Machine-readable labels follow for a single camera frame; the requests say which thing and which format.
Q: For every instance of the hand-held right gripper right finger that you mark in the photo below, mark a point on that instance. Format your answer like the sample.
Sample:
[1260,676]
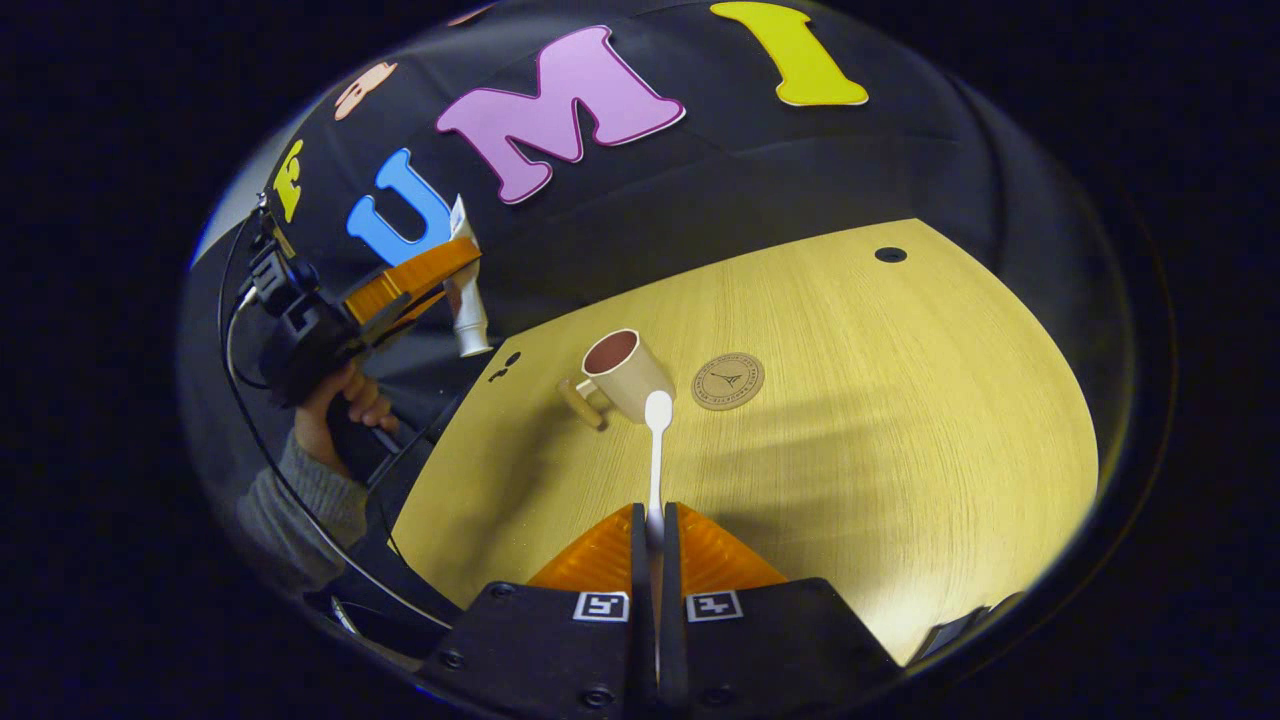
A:
[672,570]

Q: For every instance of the wooden desktop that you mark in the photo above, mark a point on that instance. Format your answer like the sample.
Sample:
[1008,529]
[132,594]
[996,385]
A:
[850,450]

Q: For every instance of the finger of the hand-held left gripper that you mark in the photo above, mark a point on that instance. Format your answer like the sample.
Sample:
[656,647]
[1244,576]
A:
[410,280]

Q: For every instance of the white toothbrush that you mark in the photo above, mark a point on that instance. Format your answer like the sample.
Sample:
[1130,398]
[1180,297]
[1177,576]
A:
[657,450]

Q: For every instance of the round brown coaster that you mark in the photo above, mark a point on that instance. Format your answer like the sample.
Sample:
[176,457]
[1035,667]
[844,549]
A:
[728,381]

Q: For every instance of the beige cup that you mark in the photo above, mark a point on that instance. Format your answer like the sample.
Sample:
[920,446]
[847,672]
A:
[630,380]

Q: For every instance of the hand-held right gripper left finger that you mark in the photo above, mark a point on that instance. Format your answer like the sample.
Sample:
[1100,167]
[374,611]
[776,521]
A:
[640,570]

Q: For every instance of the white toothpaste tube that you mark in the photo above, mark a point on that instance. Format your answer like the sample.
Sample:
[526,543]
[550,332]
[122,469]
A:
[470,315]

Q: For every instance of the black backdrop cloth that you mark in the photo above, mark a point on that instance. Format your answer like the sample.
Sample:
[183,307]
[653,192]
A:
[760,170]

